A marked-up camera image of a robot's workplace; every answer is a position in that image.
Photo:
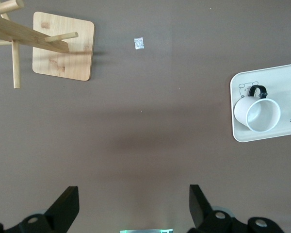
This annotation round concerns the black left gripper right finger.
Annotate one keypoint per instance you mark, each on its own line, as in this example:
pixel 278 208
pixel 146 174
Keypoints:
pixel 198 208

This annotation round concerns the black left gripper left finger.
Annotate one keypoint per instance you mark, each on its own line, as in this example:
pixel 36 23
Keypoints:
pixel 60 211

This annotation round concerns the cream tray with rabbit print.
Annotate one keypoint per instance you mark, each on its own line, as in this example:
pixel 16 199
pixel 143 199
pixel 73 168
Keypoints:
pixel 281 75

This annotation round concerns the wooden mug tree stand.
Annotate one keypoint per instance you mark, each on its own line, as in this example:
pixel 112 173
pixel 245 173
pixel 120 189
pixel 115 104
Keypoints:
pixel 63 60

